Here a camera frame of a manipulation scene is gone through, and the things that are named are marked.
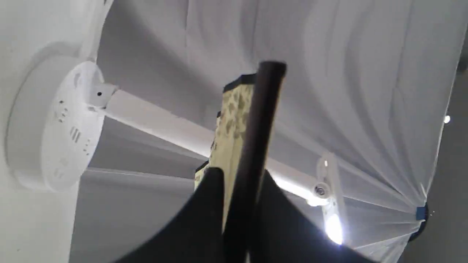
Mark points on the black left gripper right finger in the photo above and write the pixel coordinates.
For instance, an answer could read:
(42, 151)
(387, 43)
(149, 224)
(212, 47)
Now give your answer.
(282, 234)

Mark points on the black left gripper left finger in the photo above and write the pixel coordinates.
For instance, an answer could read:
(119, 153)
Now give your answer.
(194, 235)

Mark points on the painted paper folding fan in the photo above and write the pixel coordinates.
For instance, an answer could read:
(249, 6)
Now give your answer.
(239, 150)

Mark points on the white desk lamp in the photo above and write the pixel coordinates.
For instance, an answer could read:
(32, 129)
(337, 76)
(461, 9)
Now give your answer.
(30, 216)

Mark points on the grey backdrop curtain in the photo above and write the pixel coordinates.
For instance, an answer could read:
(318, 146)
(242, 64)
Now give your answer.
(358, 124)

